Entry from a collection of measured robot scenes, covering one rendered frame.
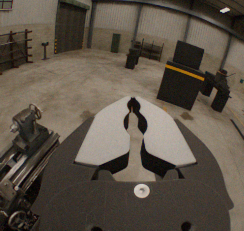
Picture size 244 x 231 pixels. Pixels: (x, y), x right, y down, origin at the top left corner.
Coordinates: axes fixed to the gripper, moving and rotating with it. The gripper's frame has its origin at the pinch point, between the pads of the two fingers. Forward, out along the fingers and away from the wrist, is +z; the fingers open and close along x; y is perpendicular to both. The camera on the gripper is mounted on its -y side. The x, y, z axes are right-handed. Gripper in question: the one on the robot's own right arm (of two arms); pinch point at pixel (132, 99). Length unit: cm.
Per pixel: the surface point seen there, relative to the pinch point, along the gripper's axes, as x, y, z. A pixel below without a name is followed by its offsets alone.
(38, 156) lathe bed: -63, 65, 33
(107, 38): -189, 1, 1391
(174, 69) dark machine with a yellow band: 140, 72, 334
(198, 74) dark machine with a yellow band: 208, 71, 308
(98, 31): -297, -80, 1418
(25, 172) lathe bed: -66, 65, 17
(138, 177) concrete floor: 23, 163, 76
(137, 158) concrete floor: 23, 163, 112
